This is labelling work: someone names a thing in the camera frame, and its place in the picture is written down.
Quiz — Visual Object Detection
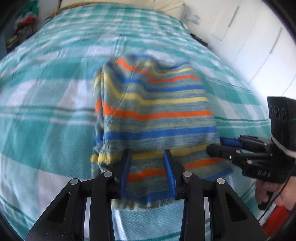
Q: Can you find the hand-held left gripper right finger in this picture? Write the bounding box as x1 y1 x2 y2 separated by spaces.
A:
163 149 269 241

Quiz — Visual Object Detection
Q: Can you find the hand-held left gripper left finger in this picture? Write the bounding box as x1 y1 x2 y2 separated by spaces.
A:
25 148 132 241

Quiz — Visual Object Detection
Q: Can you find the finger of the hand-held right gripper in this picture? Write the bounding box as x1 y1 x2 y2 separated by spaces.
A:
220 135 274 153
206 144 274 167

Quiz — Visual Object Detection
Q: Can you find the striped knit sweater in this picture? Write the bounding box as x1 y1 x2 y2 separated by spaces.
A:
90 54 234 211

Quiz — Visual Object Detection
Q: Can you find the pile of clothes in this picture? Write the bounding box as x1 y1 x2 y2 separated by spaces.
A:
6 0 40 50

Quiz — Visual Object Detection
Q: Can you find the person's right hand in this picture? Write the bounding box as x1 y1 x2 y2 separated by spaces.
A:
255 176 296 212

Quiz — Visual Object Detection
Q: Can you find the red object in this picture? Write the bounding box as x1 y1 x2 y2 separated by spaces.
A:
262 205 292 235

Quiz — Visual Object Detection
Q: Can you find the teal plaid blanket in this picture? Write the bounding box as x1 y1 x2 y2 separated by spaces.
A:
0 3 273 241

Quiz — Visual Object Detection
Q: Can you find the white wardrobe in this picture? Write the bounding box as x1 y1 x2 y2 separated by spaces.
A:
208 0 296 98

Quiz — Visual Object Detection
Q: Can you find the cream pillow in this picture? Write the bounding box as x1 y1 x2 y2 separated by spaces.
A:
59 0 185 20

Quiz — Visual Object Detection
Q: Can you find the black cable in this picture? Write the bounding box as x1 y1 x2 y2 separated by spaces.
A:
258 177 293 222

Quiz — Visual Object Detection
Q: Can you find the wall socket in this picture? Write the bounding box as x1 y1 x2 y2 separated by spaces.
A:
184 14 200 24

